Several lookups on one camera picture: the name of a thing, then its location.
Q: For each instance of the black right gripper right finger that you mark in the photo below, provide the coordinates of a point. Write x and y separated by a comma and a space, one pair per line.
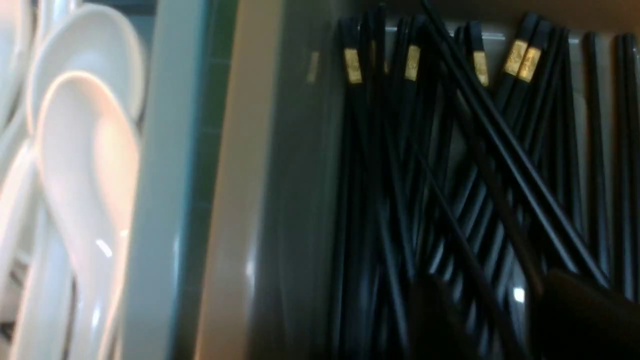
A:
576, 319

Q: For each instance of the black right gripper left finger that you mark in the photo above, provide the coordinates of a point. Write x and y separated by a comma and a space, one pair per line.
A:
434, 324

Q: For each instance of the pile of black chopsticks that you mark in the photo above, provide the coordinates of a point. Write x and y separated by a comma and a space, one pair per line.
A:
487, 182

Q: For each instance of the teal plastic spoon bin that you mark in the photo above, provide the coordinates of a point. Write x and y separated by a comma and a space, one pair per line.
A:
155, 264

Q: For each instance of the pile of white soup spoons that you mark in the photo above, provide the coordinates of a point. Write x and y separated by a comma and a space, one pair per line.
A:
70, 152

